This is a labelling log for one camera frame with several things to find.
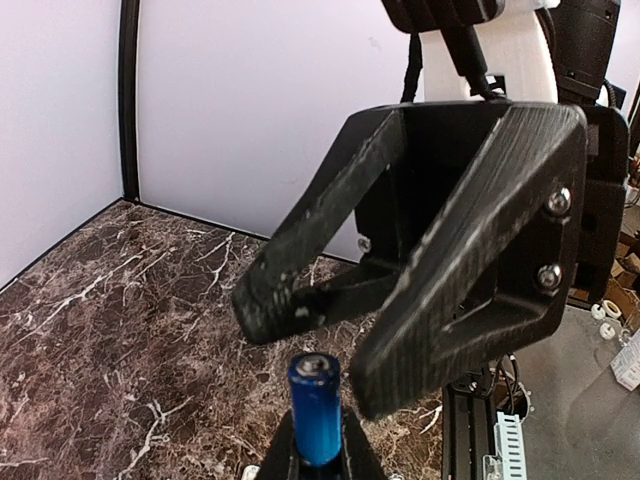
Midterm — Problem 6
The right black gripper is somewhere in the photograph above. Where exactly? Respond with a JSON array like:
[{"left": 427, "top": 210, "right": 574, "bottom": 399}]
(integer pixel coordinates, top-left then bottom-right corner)
[{"left": 350, "top": 103, "right": 628, "bottom": 420}]

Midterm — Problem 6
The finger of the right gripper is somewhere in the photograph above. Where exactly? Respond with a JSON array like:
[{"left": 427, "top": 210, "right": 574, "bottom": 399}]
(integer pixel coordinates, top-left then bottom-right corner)
[{"left": 232, "top": 110, "right": 403, "bottom": 345}]

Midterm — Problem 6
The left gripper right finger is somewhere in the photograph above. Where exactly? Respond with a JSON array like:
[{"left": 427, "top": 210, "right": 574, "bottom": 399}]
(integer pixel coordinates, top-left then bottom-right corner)
[{"left": 341, "top": 409, "right": 385, "bottom": 480}]

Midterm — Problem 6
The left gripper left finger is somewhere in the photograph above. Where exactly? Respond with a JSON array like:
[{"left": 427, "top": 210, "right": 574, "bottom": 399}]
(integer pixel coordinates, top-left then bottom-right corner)
[{"left": 255, "top": 410, "right": 300, "bottom": 480}]

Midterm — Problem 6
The blue AAA battery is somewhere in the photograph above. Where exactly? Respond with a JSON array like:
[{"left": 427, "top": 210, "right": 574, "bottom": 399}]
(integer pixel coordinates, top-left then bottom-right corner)
[{"left": 288, "top": 352, "right": 342, "bottom": 468}]

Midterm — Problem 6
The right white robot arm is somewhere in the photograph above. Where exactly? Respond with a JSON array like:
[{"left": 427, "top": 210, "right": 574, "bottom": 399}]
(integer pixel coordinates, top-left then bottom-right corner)
[{"left": 232, "top": 1, "right": 629, "bottom": 420}]

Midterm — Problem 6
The black front rail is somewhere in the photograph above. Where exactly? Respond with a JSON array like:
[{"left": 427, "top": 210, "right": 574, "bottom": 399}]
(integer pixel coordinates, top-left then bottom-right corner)
[{"left": 441, "top": 364, "right": 497, "bottom": 480}]

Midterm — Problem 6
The white slotted cable duct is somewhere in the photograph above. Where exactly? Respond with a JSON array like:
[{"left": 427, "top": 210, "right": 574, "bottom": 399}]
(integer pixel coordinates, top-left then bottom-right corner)
[{"left": 492, "top": 412, "right": 527, "bottom": 480}]

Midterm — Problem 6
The left black frame post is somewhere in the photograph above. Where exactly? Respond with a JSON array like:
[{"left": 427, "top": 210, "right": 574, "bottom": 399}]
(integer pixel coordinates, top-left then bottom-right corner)
[{"left": 117, "top": 0, "right": 141, "bottom": 202}]

